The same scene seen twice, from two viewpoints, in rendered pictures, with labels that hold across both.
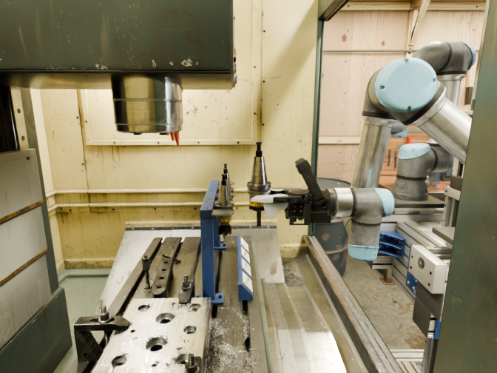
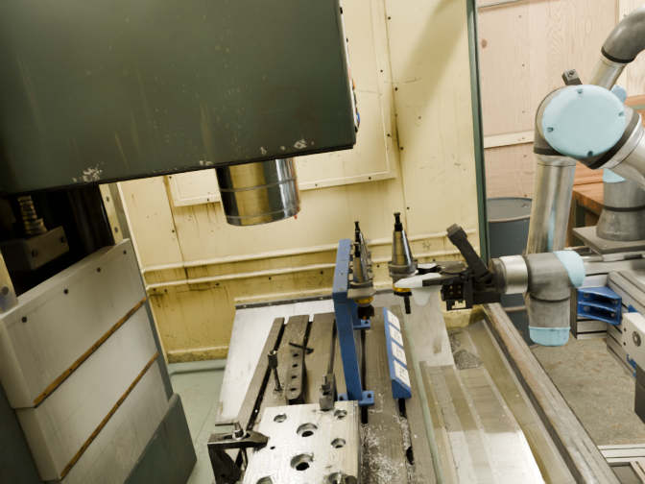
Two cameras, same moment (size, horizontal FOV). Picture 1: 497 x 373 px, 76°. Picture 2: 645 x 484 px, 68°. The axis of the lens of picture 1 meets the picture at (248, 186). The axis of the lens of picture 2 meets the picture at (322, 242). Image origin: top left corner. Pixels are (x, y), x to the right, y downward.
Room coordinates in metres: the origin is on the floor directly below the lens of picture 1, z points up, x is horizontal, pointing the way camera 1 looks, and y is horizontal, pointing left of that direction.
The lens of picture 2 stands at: (-0.13, -0.02, 1.68)
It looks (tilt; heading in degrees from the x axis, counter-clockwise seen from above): 16 degrees down; 9
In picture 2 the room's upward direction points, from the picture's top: 9 degrees counter-clockwise
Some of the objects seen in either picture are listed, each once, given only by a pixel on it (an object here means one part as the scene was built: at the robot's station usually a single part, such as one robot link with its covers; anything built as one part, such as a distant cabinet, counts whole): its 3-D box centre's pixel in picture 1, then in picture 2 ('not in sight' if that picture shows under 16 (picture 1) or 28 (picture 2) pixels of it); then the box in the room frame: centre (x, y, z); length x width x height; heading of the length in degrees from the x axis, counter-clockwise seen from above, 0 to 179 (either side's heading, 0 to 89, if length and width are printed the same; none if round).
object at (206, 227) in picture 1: (208, 260); (348, 352); (0.98, 0.13, 1.05); 0.10 x 0.05 x 0.30; 92
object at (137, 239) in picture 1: (195, 274); (333, 361); (1.44, 0.26, 0.75); 0.89 x 0.70 x 0.26; 92
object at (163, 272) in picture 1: (163, 282); (296, 380); (1.04, 0.31, 0.93); 0.26 x 0.05 x 0.06; 7
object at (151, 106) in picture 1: (149, 106); (258, 186); (0.79, 0.24, 1.54); 0.16 x 0.16 x 0.12
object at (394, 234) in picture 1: (389, 244); (598, 305); (1.26, -0.60, 0.98); 0.09 x 0.09 x 0.09; 0
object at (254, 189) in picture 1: (259, 187); (402, 267); (0.79, -0.03, 1.34); 0.06 x 0.06 x 0.03
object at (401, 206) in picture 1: (411, 203); (630, 242); (1.37, -0.73, 1.13); 0.36 x 0.22 x 0.06; 90
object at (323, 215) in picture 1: (308, 204); (468, 281); (0.80, -0.16, 1.29); 0.12 x 0.08 x 0.09; 92
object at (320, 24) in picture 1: (314, 135); (478, 153); (1.84, -0.38, 1.40); 0.04 x 0.04 x 1.20; 2
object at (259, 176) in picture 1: (259, 169); (400, 246); (0.79, -0.03, 1.38); 0.04 x 0.04 x 0.07
